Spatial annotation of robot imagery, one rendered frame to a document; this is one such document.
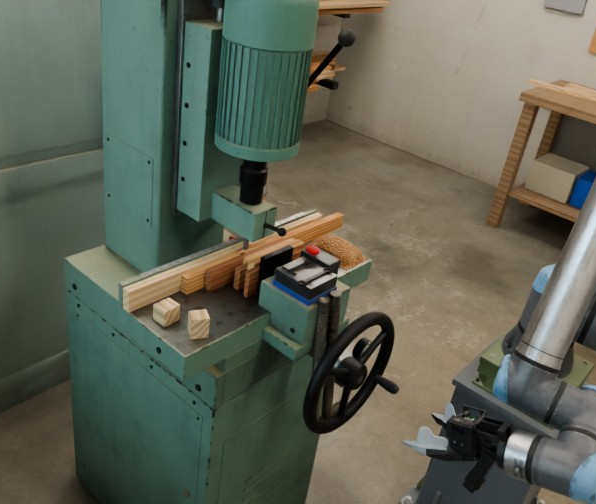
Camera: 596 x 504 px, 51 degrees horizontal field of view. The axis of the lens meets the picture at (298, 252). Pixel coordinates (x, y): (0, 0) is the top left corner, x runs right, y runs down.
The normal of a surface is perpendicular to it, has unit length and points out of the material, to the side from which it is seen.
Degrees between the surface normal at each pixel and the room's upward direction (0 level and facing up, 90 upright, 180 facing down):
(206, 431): 90
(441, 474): 90
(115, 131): 90
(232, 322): 0
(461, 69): 90
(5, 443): 0
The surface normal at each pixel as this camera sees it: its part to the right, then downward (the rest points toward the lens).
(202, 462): -0.66, 0.29
